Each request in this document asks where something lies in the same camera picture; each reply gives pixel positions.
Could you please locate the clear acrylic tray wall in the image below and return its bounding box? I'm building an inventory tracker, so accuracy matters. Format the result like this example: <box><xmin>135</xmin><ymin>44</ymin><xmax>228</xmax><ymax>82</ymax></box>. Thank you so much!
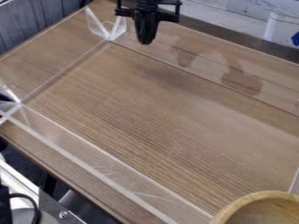
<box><xmin>0</xmin><ymin>4</ymin><xmax>299</xmax><ymax>224</ymax></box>

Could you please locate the white container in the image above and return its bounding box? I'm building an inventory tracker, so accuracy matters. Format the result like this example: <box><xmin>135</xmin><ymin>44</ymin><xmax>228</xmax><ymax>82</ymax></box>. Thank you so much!
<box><xmin>265</xmin><ymin>12</ymin><xmax>299</xmax><ymax>49</ymax></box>

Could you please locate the blue object at edge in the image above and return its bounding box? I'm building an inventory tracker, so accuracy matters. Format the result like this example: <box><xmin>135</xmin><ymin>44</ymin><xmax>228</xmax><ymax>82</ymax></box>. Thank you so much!
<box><xmin>291</xmin><ymin>32</ymin><xmax>299</xmax><ymax>46</ymax></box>

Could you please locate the grey metal bracket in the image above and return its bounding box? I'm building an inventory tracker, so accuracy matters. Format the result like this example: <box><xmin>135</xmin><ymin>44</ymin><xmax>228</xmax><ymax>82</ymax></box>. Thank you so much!
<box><xmin>39</xmin><ymin>191</ymin><xmax>87</xmax><ymax>224</ymax></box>

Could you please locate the black cable loop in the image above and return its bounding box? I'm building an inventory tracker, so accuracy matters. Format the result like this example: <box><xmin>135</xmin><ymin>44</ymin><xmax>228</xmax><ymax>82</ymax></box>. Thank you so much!
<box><xmin>7</xmin><ymin>192</ymin><xmax>43</xmax><ymax>224</ymax></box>

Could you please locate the brown wooden bowl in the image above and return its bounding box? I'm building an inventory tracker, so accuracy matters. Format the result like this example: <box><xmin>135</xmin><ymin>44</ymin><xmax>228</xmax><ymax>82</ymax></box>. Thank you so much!
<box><xmin>210</xmin><ymin>191</ymin><xmax>299</xmax><ymax>224</ymax></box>

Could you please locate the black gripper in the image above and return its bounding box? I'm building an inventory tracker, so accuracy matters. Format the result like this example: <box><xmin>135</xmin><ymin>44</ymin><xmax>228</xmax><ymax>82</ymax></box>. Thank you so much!
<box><xmin>115</xmin><ymin>0</ymin><xmax>183</xmax><ymax>45</ymax></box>

